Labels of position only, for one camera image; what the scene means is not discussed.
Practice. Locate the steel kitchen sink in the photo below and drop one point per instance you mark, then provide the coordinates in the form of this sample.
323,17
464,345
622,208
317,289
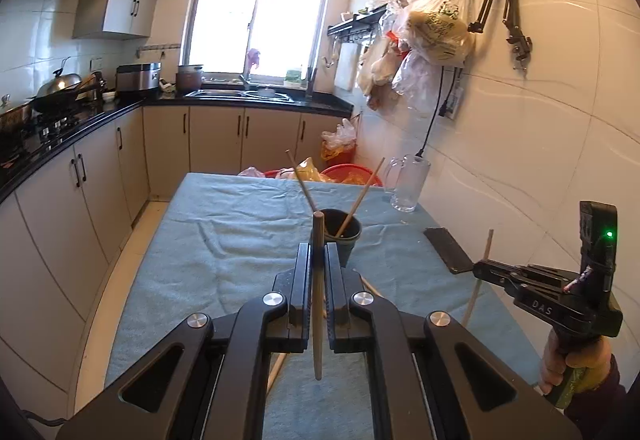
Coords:
225,94

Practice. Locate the orange and white plastic bag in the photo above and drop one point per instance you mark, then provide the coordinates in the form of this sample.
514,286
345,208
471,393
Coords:
340,140

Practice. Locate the wok with metal lid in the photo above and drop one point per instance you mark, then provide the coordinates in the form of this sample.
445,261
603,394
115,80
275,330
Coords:
57,87

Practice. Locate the red plastic basin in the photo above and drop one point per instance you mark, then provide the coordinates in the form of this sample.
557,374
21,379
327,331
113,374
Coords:
350,172

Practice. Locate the brown cooking pot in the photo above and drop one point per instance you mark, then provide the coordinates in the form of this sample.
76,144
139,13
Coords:
190,80

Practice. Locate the yellow plastic bag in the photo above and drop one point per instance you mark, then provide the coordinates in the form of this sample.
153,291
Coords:
312,170

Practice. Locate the pink plastic bag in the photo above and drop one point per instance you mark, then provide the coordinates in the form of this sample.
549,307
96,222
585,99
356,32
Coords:
251,172

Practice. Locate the pink cloth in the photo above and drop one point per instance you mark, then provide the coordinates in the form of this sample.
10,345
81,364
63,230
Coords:
253,60

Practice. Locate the white wall cabinet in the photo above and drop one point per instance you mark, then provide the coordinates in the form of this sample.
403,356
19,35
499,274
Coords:
120,12

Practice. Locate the teal tablecloth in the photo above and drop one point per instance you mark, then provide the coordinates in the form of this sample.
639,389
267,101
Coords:
225,245

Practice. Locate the pale round wooden chopstick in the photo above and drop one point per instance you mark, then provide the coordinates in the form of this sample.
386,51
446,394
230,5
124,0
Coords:
318,300

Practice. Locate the light wooden chopstick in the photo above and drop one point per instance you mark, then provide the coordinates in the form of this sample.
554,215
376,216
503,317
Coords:
301,182
486,246
276,372
372,288
360,197

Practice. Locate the person's right forearm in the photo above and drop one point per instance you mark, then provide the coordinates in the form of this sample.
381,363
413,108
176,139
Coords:
602,405

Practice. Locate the clear glass pitcher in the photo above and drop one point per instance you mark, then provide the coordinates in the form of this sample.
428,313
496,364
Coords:
410,185

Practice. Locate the dark rectangular block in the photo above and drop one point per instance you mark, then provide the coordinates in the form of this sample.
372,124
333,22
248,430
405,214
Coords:
450,250

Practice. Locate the white cutting board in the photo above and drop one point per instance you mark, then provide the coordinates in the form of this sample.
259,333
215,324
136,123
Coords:
347,67

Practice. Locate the steel pot with lid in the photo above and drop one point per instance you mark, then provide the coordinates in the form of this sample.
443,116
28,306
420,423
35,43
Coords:
12,115

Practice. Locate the hanging yellowish plastic bag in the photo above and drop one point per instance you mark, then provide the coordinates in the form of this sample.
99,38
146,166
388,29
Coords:
440,25

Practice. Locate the dark chopstick holder cup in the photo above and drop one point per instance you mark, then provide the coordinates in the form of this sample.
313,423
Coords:
351,245

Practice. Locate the black wall shelf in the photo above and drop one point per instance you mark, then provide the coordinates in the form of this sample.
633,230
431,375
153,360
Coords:
357,25

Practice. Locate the green box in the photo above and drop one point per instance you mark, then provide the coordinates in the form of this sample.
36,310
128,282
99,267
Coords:
294,79

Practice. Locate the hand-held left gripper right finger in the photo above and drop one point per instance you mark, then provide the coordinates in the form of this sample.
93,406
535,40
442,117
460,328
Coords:
331,270

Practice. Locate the kitchen window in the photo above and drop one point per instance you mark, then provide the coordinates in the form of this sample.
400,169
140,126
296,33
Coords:
260,10

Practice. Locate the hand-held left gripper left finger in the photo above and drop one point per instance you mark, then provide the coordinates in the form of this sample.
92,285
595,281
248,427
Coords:
306,270

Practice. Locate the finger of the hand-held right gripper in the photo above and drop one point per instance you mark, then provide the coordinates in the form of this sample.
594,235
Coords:
495,270

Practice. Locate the beige lower cabinets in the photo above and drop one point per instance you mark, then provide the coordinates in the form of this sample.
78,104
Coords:
210,140

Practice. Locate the gas stove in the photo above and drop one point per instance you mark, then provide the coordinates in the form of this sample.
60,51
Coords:
50,127

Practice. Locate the person's right hand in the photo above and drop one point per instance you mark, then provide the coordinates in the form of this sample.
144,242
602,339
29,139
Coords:
552,360

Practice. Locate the black kitchen countertop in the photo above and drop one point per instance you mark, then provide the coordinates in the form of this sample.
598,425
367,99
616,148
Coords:
125,105

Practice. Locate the hanging clear plastic bags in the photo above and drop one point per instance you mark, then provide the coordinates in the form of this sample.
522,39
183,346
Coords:
400,70

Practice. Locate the silver rice cooker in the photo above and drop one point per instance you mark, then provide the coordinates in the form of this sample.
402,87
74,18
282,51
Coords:
137,77

